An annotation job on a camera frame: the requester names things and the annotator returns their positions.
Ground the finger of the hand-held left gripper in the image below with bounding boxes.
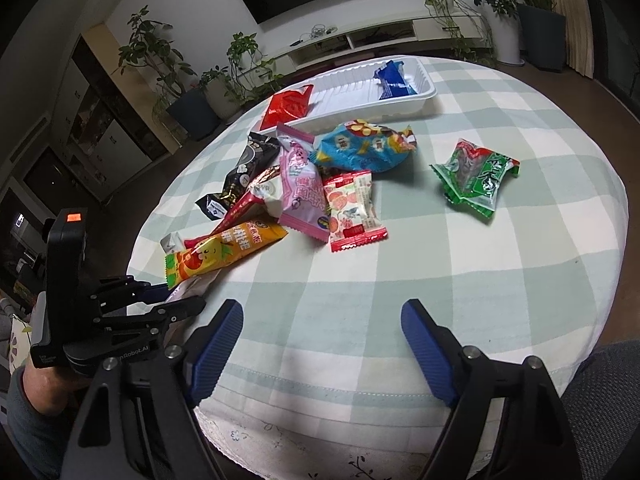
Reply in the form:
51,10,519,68
100,296,208,338
95,275,172,312

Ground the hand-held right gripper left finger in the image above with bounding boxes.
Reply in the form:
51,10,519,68
59,299,244,480

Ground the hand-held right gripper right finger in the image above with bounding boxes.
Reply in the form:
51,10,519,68
401,298,585,480

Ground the orange and yellow snack packet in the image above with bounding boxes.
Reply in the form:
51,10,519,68
164,221,290,291

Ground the white and maroon snack packet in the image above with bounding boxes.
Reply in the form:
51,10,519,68
210,165,287,236

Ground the red and white snack packet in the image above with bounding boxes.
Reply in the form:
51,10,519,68
322,170,389,253

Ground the black snack packet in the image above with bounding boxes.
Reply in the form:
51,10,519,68
195,132,281,222

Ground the pink snack packet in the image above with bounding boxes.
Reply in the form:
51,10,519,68
276,124,332,245

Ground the green snack packet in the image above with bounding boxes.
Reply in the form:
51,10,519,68
431,138,521,221

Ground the light blue cartoon snack bag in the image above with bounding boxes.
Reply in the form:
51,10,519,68
311,120,418,173

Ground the white plastic tray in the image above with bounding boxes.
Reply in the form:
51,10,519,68
255,55,437,136

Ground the person's left forearm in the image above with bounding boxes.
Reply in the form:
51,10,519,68
4,360,93,480

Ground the wooden display cabinet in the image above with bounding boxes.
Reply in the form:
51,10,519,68
50,25,176,186

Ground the leafy tree in dark pot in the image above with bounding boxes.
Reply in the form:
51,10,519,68
117,5,221,141

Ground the grey cloth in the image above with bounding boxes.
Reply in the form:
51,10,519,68
557,340,640,480

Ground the small plant in white pot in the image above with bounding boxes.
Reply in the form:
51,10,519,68
200,65,246,121

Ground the dark blue snack packet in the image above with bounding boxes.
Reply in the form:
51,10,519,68
372,60,418,101

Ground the white television cabinet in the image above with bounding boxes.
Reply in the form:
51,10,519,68
235,14,496,78

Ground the bushy plant in white pot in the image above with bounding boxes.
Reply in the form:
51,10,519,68
460,0,526,66

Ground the broad leaf plant dark pot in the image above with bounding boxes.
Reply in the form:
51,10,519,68
492,0,568,72

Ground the beige curtain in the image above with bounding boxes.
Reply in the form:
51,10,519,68
550,0,601,78

